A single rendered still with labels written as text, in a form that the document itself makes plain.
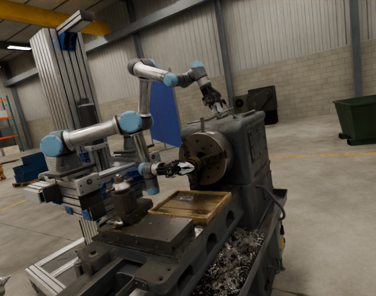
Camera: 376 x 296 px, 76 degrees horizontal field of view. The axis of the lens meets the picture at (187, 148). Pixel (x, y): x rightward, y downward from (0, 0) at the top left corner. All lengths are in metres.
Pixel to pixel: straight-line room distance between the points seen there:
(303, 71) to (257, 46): 2.20
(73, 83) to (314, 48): 10.16
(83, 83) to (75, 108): 0.20
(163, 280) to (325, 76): 10.66
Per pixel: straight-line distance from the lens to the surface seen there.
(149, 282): 0.87
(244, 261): 1.39
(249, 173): 1.53
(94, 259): 1.06
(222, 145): 1.36
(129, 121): 1.35
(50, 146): 1.43
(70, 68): 1.87
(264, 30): 11.65
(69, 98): 1.82
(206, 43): 12.55
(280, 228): 2.04
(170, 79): 1.44
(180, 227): 0.95
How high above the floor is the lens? 1.41
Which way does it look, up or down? 10 degrees down
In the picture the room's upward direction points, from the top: 11 degrees counter-clockwise
